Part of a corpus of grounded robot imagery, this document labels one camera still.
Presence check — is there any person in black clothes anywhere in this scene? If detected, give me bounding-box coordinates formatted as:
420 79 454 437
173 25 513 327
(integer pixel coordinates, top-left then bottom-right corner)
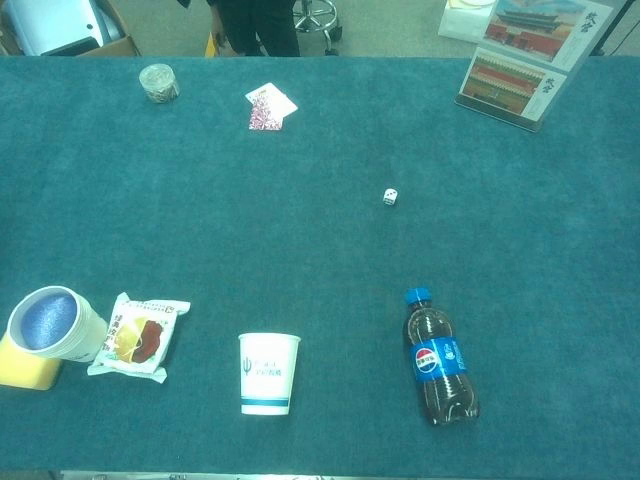
207 0 301 58

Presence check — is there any white face playing card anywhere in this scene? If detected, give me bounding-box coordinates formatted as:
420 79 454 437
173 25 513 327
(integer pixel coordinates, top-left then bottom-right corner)
244 82 299 120

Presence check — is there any white snack packet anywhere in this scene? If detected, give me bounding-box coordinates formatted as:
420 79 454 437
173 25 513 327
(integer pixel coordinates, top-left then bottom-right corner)
86 292 192 385

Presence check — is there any cardboard box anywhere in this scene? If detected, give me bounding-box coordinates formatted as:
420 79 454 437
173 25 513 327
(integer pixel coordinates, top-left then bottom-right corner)
0 0 143 57

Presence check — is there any palace picture display stand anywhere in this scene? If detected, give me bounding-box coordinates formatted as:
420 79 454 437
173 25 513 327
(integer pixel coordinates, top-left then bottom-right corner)
453 0 626 134

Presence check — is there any white box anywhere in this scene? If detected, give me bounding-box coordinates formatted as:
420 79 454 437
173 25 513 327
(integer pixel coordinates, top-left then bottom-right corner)
437 0 497 41

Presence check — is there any white paper cup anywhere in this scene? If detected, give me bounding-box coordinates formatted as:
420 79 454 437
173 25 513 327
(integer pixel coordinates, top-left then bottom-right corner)
237 332 303 417

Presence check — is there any white canister with blue inside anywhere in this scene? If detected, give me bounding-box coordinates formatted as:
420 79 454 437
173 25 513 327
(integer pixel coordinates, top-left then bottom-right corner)
6 285 109 364

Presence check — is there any patterned back playing card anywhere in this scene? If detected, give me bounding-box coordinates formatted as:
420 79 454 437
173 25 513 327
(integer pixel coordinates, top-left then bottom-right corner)
247 97 284 132

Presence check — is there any Pepsi cola bottle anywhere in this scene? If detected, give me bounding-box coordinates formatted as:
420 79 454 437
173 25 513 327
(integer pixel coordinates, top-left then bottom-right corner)
402 286 482 427

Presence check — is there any teal felt table cloth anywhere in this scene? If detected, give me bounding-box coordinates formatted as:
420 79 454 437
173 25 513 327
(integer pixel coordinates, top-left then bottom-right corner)
0 54 640 474

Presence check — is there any small round tin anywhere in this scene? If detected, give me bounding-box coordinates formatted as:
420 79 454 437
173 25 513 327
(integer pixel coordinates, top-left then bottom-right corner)
138 64 181 105

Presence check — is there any white device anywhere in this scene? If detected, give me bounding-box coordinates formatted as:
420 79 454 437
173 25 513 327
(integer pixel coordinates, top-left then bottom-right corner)
2 0 126 57

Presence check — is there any yellow sponge block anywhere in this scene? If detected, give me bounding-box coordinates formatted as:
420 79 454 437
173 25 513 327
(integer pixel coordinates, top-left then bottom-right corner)
0 332 64 392

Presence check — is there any chrome office stool base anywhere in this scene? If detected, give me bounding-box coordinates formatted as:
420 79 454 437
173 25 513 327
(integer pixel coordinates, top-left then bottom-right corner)
291 0 345 56

